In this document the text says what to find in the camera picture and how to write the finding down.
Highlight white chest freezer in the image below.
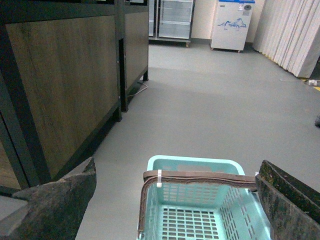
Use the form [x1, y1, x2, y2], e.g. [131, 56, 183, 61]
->
[210, 0, 256, 53]

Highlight brown basket handle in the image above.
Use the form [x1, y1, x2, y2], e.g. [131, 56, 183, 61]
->
[137, 170, 257, 237]

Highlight white zip tie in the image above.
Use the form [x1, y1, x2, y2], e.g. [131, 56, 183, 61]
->
[156, 169, 162, 188]

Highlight light blue plastic basket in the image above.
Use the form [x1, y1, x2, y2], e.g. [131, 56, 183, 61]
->
[137, 155, 271, 240]

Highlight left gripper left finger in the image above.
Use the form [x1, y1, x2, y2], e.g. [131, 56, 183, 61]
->
[0, 157, 97, 240]

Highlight white floor cable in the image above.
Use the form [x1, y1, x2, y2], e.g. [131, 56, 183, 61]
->
[127, 82, 148, 97]

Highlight white folded partition panels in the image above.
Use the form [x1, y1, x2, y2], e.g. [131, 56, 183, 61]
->
[253, 0, 320, 79]

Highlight dark wood display stand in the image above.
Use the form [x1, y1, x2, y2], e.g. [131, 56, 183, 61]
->
[0, 0, 150, 195]

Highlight glass door refrigerator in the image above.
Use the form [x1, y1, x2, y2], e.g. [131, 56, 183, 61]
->
[148, 0, 195, 48]

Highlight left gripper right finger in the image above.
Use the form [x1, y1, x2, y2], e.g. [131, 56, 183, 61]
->
[255, 160, 320, 240]

